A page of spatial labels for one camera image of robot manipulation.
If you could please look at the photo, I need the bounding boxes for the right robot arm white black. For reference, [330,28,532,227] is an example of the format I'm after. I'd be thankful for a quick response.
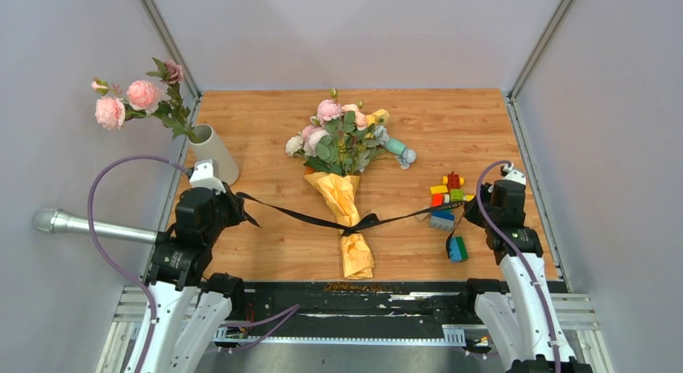
[459,170,591,372]

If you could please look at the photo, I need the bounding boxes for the scattered brown pellets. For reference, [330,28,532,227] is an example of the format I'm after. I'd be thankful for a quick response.
[323,282,383,293]

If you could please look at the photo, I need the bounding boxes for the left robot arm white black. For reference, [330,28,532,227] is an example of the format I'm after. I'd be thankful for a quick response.
[126,184,247,372]

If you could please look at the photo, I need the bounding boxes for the blue green toy block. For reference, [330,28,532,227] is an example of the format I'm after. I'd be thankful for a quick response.
[446,236,469,263]

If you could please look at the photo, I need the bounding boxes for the silver microphone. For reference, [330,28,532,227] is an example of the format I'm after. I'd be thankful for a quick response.
[32,208,159,245]

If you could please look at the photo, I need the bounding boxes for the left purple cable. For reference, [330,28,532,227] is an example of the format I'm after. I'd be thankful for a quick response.
[86,155,193,373]

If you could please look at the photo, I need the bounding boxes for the grey blue toy block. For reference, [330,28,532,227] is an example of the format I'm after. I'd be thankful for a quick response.
[429,211,455,232]

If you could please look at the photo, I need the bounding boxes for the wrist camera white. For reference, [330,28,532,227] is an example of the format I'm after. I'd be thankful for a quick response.
[189,159,227,194]
[500,163,527,186]

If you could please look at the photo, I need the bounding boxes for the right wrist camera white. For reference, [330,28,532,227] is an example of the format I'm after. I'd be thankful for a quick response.
[500,163,527,186]

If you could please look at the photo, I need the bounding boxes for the pile of coloured toy blocks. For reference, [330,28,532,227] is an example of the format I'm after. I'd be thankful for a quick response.
[429,172,474,206]

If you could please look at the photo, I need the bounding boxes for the flower bouquet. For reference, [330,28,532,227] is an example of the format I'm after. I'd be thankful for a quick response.
[284,89,387,280]

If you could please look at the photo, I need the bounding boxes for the white ceramic vase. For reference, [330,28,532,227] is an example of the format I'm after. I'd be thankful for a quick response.
[190,124,240,185]

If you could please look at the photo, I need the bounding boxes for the teal handheld tool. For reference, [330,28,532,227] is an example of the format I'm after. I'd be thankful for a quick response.
[381,138,407,156]

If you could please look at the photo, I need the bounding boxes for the pink flowers in vase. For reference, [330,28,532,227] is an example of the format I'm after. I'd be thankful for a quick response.
[91,58,201,143]

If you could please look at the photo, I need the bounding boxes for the black ribbon with gold text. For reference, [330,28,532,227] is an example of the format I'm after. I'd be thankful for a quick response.
[236,191,470,257]

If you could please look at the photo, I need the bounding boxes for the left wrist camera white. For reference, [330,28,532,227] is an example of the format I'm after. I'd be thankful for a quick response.
[189,159,227,194]

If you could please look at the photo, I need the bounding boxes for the loose blue grey flower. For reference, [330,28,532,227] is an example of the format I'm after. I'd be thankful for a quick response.
[396,148,417,170]

